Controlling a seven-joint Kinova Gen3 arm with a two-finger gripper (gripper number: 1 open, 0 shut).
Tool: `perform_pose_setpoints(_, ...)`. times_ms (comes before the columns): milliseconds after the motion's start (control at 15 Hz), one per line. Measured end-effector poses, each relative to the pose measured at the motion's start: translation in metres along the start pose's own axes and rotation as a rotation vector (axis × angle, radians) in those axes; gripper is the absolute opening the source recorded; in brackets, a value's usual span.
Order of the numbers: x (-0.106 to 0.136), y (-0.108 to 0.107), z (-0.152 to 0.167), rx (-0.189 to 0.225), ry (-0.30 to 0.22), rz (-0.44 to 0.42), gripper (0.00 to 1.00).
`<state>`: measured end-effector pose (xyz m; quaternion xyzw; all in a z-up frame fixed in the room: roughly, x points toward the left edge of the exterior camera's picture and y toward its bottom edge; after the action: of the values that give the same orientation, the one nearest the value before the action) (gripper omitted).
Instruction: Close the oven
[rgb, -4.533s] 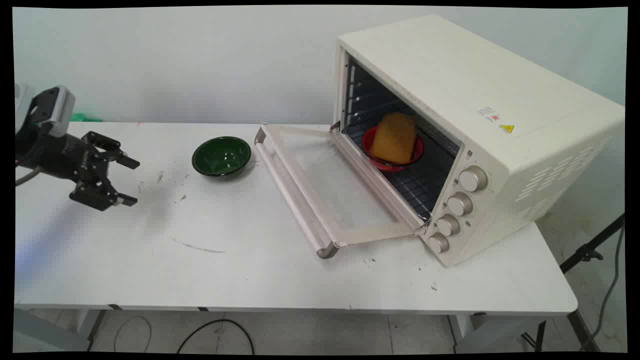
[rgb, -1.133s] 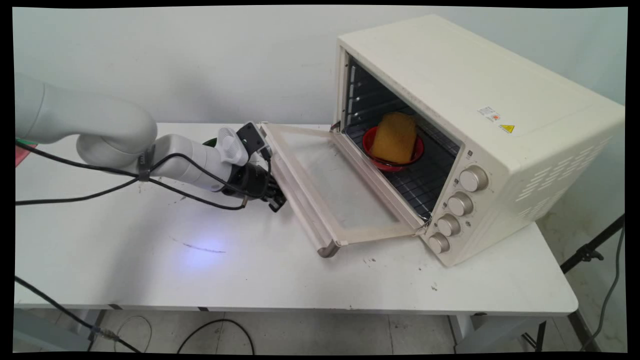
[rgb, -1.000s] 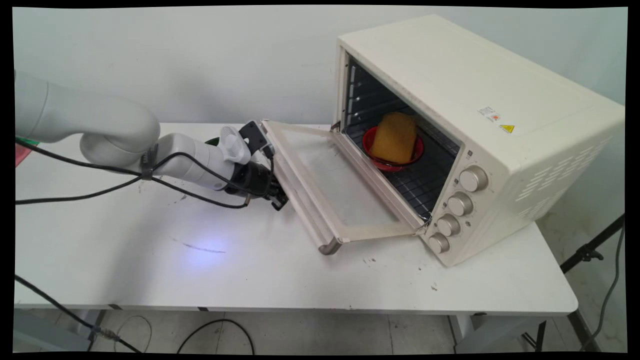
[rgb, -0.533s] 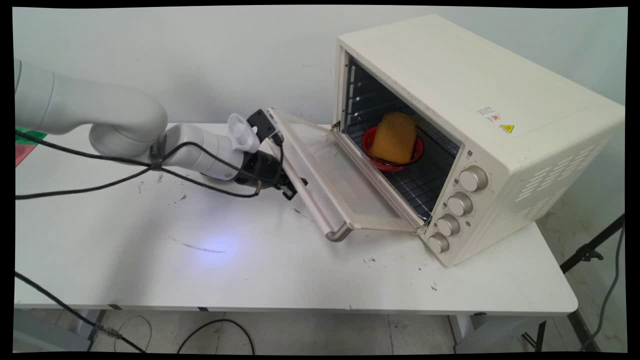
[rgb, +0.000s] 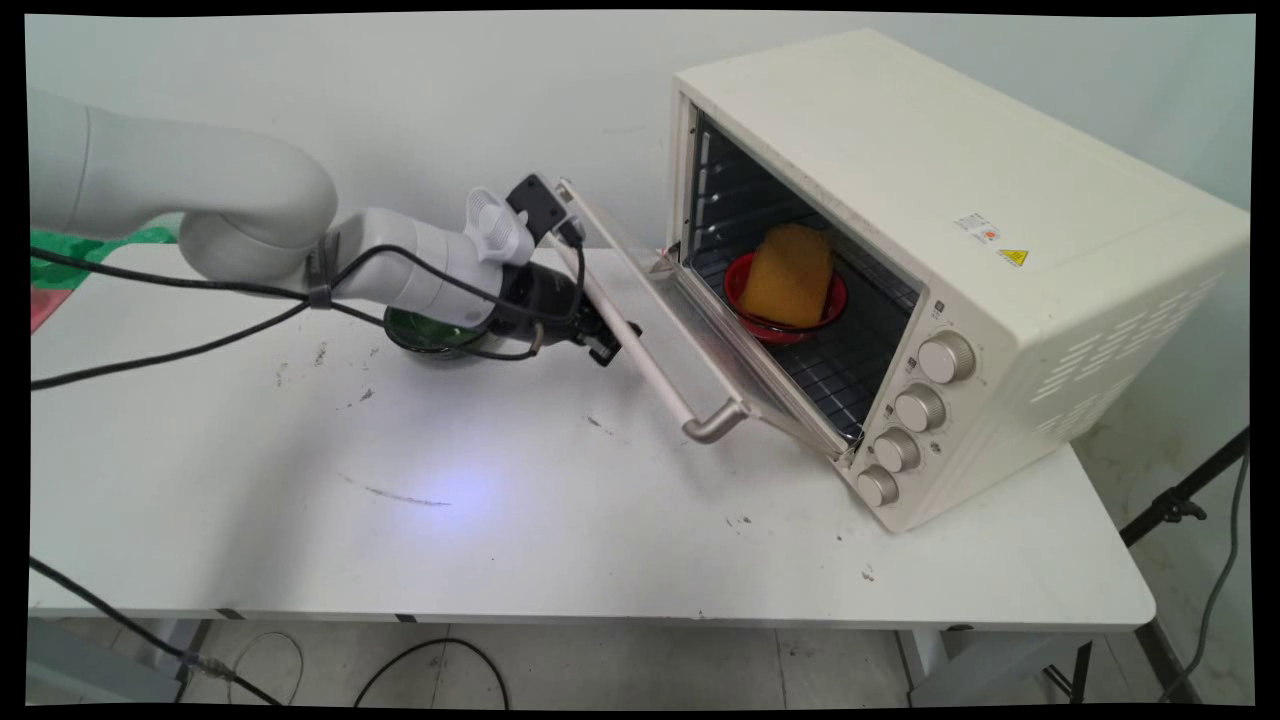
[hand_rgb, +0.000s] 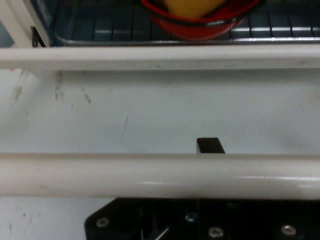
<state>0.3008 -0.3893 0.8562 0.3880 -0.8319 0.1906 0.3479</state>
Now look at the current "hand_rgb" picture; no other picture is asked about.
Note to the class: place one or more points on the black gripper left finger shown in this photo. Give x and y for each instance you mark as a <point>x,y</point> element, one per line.
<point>210,146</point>

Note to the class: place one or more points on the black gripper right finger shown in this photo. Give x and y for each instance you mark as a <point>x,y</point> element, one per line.
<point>225,220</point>

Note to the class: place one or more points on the red bowl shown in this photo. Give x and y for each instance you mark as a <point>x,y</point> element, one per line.
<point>200,30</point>

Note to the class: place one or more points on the yellow bread loaf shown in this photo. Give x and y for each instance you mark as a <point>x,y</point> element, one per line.
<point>190,7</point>

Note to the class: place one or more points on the cream toaster oven body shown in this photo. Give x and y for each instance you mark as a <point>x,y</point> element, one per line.
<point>15,20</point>

